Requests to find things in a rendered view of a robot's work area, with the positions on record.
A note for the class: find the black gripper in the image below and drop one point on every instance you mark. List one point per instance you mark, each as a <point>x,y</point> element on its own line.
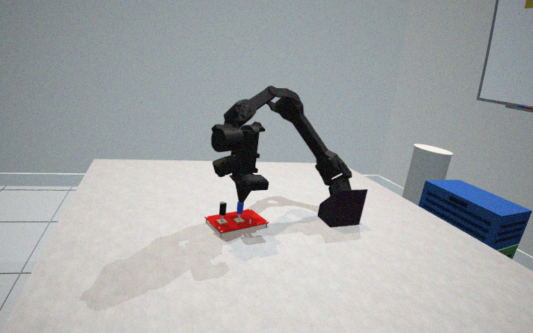
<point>246,181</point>

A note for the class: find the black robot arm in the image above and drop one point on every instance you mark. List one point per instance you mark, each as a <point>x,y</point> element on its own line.
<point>234,135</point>

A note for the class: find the red circuit board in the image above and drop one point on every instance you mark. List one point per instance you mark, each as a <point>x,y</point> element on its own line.
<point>232,221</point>

